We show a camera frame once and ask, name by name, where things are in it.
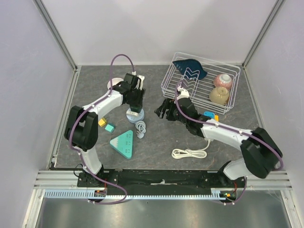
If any white plug adapter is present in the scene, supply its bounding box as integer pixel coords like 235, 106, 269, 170
126, 111, 138, 116

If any teal triangular power strip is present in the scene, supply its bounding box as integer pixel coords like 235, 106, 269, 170
109, 130, 133, 159

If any purple cable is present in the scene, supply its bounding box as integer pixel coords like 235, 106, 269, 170
175, 80, 285, 206
68, 54, 136, 205

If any dark green cube plug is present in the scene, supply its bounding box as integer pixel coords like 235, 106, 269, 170
130, 106, 142, 113

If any light blue cable duct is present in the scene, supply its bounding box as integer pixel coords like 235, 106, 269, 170
73, 189, 238, 200

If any teal cube plug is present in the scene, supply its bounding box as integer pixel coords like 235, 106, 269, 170
104, 123, 115, 133

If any grey coiled socket cord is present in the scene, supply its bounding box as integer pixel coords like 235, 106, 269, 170
134, 120, 147, 139

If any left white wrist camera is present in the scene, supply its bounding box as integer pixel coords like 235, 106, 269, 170
135, 75, 145, 90

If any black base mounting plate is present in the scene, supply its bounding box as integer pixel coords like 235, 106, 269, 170
78, 168, 247, 194

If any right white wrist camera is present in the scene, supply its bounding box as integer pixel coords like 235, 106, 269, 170
177, 87, 190, 100

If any white ceramic bowl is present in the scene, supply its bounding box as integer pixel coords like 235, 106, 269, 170
107, 77, 123, 90

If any white wire dish rack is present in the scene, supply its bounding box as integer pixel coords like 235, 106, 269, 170
161, 52, 241, 114

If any dark blue leaf plate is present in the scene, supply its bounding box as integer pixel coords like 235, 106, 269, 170
172, 59, 208, 80

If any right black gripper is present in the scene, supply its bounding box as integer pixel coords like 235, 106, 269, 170
154, 97, 189, 125

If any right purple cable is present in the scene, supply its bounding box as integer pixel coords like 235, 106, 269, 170
175, 80, 285, 206

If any beige ceramic bowl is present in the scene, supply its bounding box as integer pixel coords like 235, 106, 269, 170
209, 86, 230, 105

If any pink patterned bowl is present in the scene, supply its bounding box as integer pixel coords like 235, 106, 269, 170
213, 74, 233, 90

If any yellow cube plug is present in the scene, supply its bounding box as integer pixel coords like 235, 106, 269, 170
98, 117, 107, 127

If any white coiled power cord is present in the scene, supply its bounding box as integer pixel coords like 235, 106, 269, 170
171, 139, 212, 159

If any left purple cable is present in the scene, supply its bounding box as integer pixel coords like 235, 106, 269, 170
68, 54, 136, 205

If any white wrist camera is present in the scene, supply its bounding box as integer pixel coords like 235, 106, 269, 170
135, 75, 145, 90
177, 87, 190, 100

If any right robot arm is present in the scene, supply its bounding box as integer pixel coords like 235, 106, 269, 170
154, 98, 283, 187

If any round light blue socket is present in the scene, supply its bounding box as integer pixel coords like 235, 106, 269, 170
126, 108, 144, 124

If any blue cube plug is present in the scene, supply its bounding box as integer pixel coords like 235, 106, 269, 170
203, 111, 215, 119

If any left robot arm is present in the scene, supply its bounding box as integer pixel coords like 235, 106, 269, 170
64, 73, 145, 187

